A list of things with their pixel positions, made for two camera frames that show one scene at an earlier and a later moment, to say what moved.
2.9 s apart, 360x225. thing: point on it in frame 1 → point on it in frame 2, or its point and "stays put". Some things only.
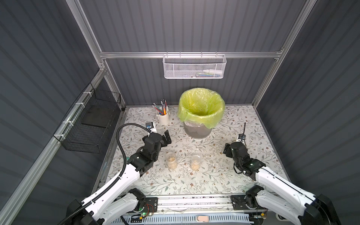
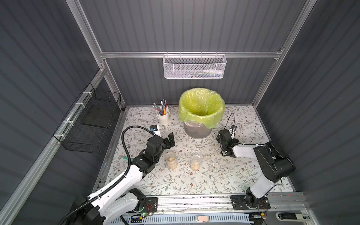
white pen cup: (163, 119) stays put
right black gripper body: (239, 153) → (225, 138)
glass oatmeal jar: (195, 162) stays put
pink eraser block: (203, 218) stays put
